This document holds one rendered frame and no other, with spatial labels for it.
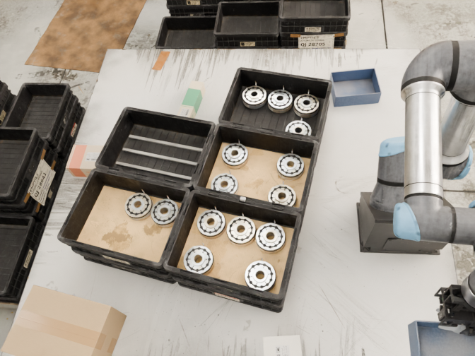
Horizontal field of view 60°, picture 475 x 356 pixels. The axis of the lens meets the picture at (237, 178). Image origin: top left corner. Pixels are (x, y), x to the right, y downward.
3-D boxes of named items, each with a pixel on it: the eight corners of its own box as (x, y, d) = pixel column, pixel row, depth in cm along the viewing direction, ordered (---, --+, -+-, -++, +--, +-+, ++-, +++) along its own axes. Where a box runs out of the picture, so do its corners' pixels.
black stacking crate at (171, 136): (220, 140, 170) (216, 123, 160) (196, 202, 157) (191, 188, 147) (133, 123, 179) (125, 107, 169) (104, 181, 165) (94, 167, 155)
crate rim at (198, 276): (302, 215, 140) (302, 212, 138) (282, 302, 126) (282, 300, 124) (192, 191, 148) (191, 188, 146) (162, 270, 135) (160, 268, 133)
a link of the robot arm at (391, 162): (375, 171, 144) (378, 133, 140) (417, 174, 140) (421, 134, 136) (377, 181, 133) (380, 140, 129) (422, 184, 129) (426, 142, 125)
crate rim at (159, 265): (192, 191, 148) (191, 188, 146) (162, 270, 135) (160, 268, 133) (95, 169, 157) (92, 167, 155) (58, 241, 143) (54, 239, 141)
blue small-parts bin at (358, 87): (333, 107, 187) (335, 97, 180) (329, 82, 194) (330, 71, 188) (378, 103, 185) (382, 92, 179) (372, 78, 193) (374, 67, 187)
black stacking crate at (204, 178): (316, 157, 161) (318, 141, 152) (300, 225, 148) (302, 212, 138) (220, 140, 170) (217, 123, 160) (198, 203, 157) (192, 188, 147)
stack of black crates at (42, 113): (50, 117, 273) (22, 82, 244) (92, 119, 269) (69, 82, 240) (30, 169, 254) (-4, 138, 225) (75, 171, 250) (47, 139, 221)
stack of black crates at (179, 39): (225, 42, 293) (220, 15, 273) (220, 73, 278) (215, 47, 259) (170, 42, 298) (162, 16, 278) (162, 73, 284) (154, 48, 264)
